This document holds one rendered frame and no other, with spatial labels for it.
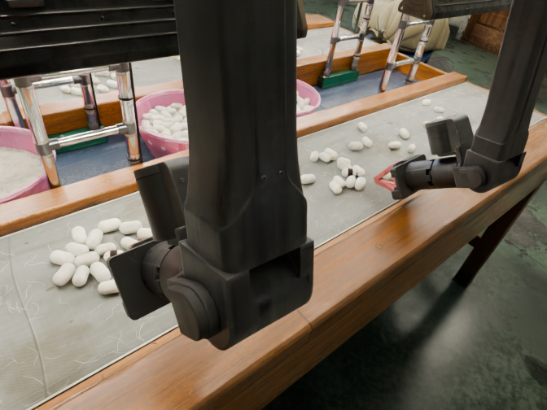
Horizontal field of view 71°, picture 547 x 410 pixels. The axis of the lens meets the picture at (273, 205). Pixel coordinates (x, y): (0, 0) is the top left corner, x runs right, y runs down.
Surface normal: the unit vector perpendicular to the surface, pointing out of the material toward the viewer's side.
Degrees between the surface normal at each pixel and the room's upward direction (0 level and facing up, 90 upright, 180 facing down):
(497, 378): 0
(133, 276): 50
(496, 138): 81
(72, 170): 0
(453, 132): 96
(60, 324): 0
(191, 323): 86
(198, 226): 87
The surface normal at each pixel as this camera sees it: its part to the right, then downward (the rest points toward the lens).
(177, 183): 0.56, -0.14
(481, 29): -0.82, 0.29
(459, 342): 0.12, -0.75
